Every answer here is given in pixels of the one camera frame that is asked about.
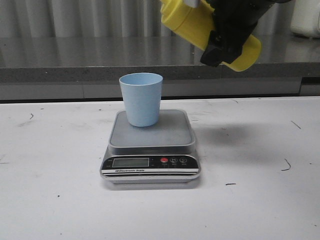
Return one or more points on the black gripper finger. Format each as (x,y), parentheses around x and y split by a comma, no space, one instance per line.
(229,46)

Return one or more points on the light blue plastic cup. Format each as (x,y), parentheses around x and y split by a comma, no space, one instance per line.
(141,93)

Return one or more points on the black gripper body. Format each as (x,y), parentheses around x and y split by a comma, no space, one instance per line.
(242,15)

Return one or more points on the white rice cooker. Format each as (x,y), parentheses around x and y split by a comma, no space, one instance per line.
(306,18)

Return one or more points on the silver digital kitchen scale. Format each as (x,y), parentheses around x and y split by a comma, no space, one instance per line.
(158,155)

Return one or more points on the yellow squeeze bottle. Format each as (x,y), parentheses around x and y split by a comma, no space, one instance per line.
(187,18)

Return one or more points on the grey stone counter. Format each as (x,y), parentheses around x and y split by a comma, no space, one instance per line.
(89,68)

